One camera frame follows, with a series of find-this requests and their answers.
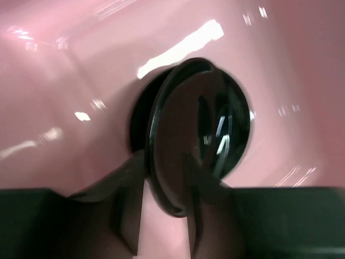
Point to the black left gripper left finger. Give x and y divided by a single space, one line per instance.
117 200

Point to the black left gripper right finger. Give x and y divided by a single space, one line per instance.
213 225

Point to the glossy black plate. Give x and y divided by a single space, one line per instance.
192 108

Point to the pink plastic bin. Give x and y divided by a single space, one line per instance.
72 71

